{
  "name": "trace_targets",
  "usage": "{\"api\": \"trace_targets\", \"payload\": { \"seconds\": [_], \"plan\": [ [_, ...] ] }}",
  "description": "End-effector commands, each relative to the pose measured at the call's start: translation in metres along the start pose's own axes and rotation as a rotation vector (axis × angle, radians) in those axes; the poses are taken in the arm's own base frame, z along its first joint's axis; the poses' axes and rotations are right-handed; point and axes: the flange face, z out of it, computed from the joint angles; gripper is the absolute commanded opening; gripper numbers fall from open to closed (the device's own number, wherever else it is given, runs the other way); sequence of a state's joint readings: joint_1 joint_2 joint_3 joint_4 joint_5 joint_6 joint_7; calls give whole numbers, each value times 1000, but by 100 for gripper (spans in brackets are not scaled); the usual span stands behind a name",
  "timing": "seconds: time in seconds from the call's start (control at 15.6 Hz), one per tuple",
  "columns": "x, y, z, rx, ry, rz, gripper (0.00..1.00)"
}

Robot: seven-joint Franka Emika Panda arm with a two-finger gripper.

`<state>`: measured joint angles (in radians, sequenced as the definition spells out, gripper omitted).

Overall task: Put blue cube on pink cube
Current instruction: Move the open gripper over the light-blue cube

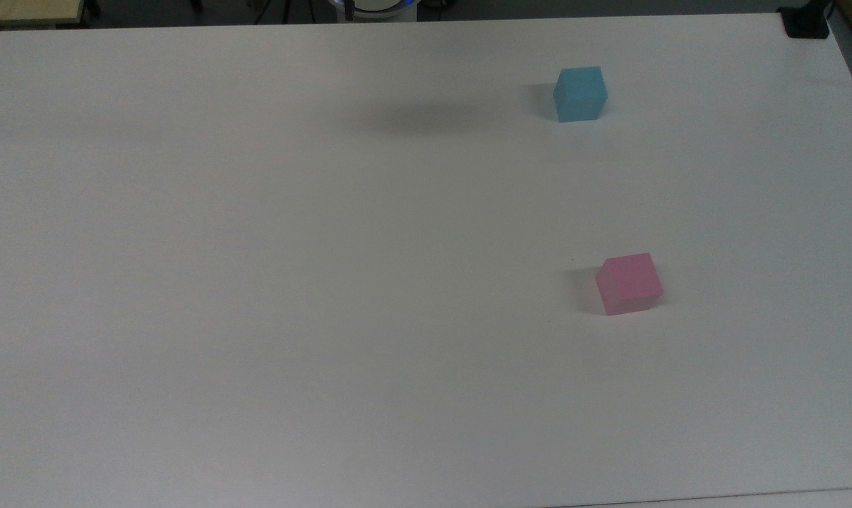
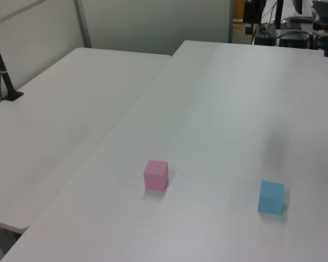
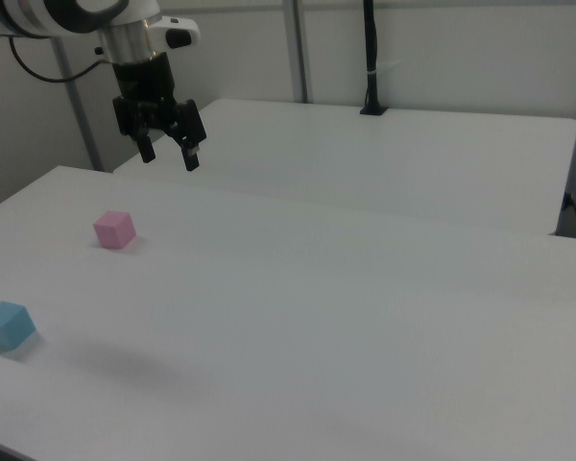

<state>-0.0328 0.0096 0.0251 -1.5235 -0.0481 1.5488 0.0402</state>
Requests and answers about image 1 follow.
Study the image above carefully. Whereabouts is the blue foam cube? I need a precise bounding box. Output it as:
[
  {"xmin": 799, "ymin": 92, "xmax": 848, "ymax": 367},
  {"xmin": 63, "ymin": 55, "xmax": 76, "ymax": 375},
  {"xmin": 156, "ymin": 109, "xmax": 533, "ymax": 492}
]
[{"xmin": 553, "ymin": 66, "xmax": 608, "ymax": 123}]

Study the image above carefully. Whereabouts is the pink foam cube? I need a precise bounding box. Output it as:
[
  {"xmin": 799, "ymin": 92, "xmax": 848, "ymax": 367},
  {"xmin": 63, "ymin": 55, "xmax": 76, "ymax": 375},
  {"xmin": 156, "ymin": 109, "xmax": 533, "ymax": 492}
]
[{"xmin": 595, "ymin": 253, "xmax": 664, "ymax": 316}]

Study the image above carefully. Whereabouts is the black tripod stand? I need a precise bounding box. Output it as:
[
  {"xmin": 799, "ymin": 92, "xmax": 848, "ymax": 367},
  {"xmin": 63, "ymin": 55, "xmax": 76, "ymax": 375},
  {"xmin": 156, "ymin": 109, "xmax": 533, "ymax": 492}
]
[{"xmin": 253, "ymin": 0, "xmax": 298, "ymax": 25}]

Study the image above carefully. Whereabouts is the yellow-topped table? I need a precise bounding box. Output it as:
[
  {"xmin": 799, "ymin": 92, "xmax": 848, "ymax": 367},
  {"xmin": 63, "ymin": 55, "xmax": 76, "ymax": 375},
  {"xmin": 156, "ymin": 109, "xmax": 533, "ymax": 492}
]
[{"xmin": 0, "ymin": 0, "xmax": 89, "ymax": 29}]

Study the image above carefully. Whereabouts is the black table clamp mount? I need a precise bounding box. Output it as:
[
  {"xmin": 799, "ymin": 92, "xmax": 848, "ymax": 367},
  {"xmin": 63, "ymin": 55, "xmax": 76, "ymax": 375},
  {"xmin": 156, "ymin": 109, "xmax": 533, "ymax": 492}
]
[{"xmin": 779, "ymin": 2, "xmax": 833, "ymax": 40}]

